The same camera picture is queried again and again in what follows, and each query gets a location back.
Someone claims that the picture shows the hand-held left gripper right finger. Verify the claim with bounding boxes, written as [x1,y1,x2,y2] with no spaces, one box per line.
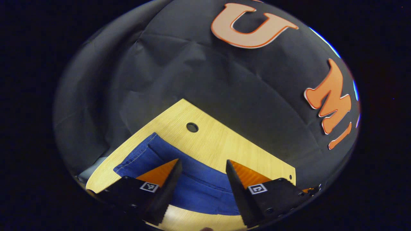
[226,159,311,228]

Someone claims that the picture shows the black backdrop cloth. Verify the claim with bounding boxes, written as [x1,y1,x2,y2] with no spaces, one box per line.
[53,0,361,193]

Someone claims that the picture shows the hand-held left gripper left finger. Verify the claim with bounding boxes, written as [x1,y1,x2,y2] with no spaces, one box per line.
[87,158,183,226]

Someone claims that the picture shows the blue denim jeans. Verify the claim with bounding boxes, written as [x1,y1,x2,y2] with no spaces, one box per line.
[113,132,241,216]

